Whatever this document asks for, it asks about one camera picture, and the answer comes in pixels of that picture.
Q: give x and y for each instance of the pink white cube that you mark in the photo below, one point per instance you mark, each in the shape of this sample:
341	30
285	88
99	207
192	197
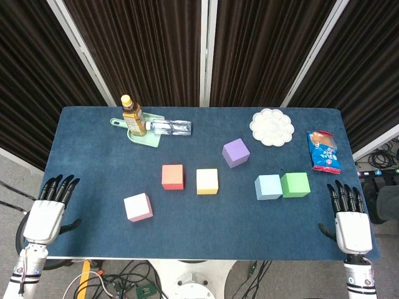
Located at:
137	207

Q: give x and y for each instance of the yellow floor tape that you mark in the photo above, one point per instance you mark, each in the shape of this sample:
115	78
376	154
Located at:
83	277

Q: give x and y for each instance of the yellow tea bottle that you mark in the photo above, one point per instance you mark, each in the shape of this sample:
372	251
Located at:
133	120

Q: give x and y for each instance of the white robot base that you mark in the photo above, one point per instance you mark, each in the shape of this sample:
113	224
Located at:
193	280

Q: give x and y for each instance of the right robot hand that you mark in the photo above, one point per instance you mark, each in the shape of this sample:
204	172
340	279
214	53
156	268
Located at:
353	230

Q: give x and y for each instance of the light blue cube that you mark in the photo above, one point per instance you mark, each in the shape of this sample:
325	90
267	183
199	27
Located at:
268	187

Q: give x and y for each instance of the white partition post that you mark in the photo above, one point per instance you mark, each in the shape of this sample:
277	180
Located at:
82	50
311	53
208	53

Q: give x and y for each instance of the red cube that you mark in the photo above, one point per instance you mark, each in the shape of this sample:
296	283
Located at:
172	176

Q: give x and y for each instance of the yellow cube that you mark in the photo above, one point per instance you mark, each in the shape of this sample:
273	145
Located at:
207	180

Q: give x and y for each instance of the blue snack bag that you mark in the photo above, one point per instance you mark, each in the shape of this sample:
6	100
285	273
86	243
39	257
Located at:
324	152

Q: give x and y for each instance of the green cube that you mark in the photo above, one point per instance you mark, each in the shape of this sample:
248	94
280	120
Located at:
295	184

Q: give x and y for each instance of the clear water bottle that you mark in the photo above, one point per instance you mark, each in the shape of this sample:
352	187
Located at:
171	127

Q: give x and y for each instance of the dark pleated partition panel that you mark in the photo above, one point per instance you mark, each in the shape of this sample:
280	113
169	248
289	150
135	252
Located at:
364	68
262	50
31	78
146	50

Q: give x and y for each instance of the purple cube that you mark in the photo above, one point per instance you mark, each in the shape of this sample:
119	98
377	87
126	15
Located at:
236	152

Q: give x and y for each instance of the white flower paint palette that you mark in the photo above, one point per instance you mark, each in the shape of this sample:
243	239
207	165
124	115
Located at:
272	127

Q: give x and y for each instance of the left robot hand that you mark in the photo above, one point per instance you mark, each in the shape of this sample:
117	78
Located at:
42	222

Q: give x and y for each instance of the blue fabric table cover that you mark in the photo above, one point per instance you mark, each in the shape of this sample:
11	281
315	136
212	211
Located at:
199	227

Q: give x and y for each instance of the green circuit board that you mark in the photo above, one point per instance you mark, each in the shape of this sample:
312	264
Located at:
145	291

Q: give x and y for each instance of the mint green plastic scoop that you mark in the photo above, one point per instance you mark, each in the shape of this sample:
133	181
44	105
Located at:
146	140

